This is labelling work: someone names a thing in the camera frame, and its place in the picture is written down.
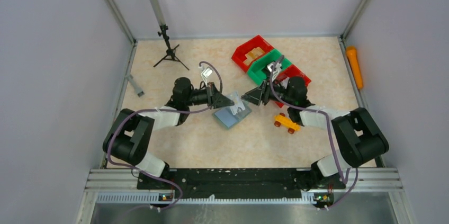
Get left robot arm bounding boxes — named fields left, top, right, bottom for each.
left=102, top=77, right=234, bottom=177

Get green card holder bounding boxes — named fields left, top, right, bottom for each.
left=213, top=91, right=252, bottom=129

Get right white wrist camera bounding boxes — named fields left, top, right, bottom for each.
left=266, top=61, right=282, bottom=81

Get small grey tool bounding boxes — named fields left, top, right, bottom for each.
left=125, top=74, right=145, bottom=97

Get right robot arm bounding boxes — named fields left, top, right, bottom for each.
left=241, top=76, right=389, bottom=183

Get green bin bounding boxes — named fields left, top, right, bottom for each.
left=247, top=49, right=282, bottom=86

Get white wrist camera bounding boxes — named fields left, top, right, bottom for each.
left=266, top=61, right=282, bottom=81
left=200, top=67, right=214, bottom=85

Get red bin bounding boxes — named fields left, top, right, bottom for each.
left=274, top=65, right=311, bottom=88
left=231, top=35, right=274, bottom=73

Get orange flashlight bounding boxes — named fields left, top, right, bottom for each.
left=346, top=46, right=364, bottom=89

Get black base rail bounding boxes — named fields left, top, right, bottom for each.
left=137, top=168, right=346, bottom=199

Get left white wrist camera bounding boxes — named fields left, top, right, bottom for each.
left=200, top=67, right=214, bottom=85

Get far red bin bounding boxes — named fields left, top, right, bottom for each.
left=231, top=35, right=274, bottom=73

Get wooden blocks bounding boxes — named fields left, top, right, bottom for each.
left=243, top=47, right=265, bottom=66

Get near red bin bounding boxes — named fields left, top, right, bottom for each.
left=274, top=65, right=311, bottom=88

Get yellow toy car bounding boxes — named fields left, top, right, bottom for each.
left=274, top=113, right=300, bottom=135

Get black tripod with grey tube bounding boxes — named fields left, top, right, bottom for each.
left=149, top=0, right=190, bottom=70

